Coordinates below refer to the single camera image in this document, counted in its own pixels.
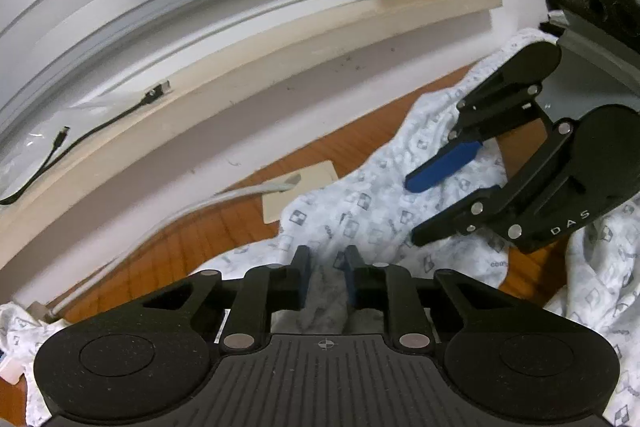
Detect white checker-print pants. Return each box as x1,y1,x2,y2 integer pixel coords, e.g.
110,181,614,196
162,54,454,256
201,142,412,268
0,27,640,427

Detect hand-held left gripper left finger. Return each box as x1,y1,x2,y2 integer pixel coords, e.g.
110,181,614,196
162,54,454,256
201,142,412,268
142,246,311,353

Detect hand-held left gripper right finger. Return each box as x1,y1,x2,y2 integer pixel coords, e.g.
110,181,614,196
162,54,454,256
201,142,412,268
346,246,511,352

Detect black cable flat plug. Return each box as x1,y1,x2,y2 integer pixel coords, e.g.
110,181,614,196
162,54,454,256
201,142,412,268
0,79,172,208

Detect beige window sill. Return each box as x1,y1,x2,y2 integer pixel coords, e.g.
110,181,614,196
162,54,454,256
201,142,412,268
0,0,503,273

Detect clear plastic bag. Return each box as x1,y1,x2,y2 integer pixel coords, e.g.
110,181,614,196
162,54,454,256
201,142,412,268
0,127,61,192

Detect black cable barrel plug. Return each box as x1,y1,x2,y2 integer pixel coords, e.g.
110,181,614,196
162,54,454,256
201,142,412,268
15,126,72,198

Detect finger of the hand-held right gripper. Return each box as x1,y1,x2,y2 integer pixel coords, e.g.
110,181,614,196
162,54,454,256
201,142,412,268
411,119,576,248
405,67,543,192

